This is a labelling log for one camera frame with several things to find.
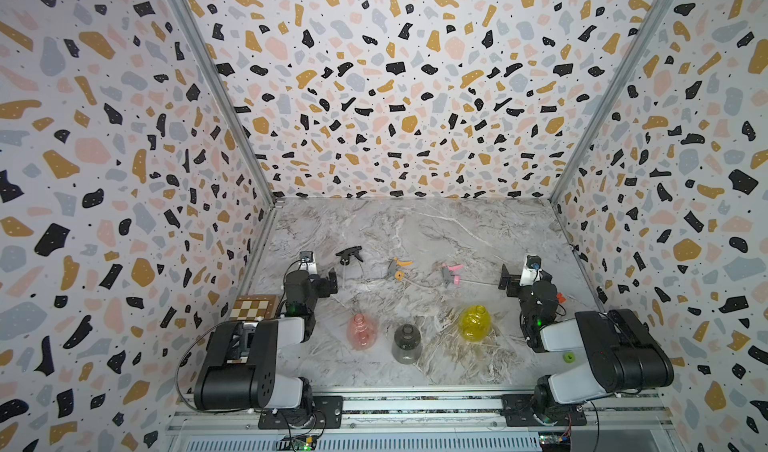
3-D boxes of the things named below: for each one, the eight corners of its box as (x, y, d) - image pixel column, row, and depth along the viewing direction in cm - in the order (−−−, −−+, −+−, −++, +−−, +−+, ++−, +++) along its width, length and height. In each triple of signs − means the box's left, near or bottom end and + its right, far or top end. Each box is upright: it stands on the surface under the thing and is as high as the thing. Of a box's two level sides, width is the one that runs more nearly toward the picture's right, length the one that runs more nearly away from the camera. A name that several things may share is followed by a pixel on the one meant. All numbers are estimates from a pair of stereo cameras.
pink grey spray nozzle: (443, 286, 100) (444, 283, 98) (441, 266, 105) (442, 263, 103) (464, 286, 100) (466, 283, 98) (461, 266, 105) (463, 263, 103)
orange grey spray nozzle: (383, 276, 102) (382, 272, 100) (395, 258, 107) (395, 254, 105) (400, 284, 100) (400, 280, 98) (411, 265, 105) (411, 261, 103)
